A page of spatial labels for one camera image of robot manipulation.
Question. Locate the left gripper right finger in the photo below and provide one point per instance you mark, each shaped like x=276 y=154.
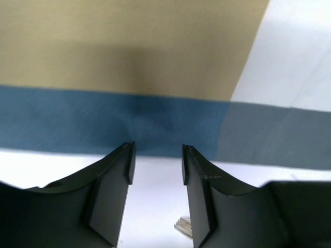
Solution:
x=227 y=212

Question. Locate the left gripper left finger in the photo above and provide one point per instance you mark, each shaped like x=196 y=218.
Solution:
x=84 y=209

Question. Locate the blue tan checked placemat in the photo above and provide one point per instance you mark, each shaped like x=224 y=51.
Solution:
x=242 y=81

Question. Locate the gold fork green handle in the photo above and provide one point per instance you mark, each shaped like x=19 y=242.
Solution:
x=183 y=225

